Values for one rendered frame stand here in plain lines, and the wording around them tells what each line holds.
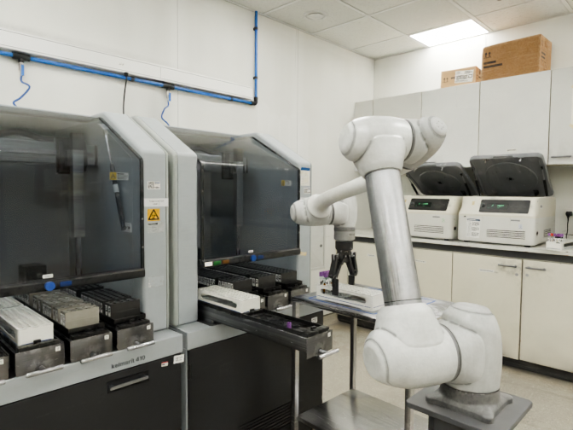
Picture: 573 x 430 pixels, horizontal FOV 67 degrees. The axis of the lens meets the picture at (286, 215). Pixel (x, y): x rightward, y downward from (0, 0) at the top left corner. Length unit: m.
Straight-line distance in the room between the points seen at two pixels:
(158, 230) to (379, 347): 0.98
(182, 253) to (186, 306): 0.22
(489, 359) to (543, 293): 2.29
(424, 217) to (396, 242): 2.62
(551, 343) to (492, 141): 1.58
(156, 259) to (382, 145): 0.97
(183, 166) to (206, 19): 1.82
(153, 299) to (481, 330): 1.16
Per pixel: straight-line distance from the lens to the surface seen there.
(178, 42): 3.27
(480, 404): 1.35
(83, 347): 1.61
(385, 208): 1.23
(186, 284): 1.85
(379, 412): 2.23
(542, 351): 3.67
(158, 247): 1.76
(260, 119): 3.61
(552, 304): 3.57
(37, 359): 1.57
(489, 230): 3.63
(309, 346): 1.50
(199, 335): 1.83
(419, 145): 1.35
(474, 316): 1.29
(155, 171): 1.75
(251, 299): 1.75
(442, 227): 3.75
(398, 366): 1.15
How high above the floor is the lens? 1.28
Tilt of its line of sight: 3 degrees down
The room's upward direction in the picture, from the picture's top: straight up
